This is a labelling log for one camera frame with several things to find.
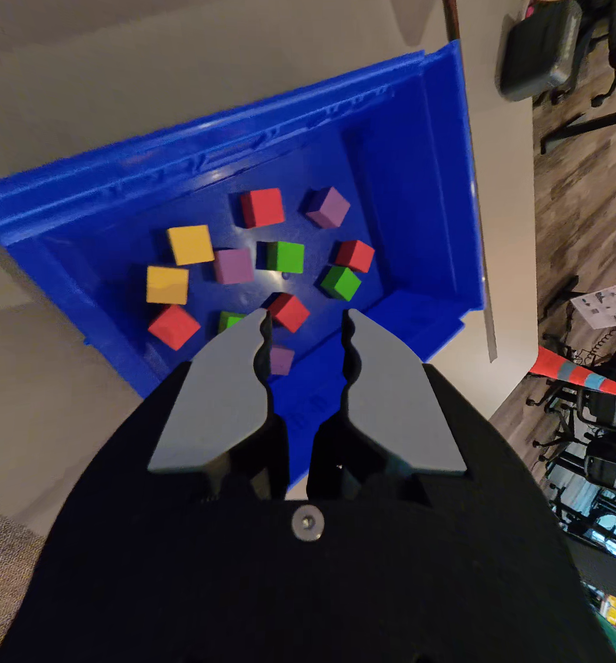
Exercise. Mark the printed paper sheet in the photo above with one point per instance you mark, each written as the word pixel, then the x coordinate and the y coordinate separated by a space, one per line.
pixel 608 305

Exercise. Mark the blue plastic bin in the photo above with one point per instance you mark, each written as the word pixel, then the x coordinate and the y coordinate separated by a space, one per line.
pixel 416 181

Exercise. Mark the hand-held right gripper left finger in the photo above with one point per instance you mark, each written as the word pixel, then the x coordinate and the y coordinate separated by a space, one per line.
pixel 214 409

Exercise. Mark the wooden table black legs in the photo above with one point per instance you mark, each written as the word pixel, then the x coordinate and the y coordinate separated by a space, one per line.
pixel 587 127

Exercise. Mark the black box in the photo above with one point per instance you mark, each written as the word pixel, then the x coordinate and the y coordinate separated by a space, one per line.
pixel 538 52

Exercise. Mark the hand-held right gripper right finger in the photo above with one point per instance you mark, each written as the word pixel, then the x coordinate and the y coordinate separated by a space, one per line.
pixel 401 409

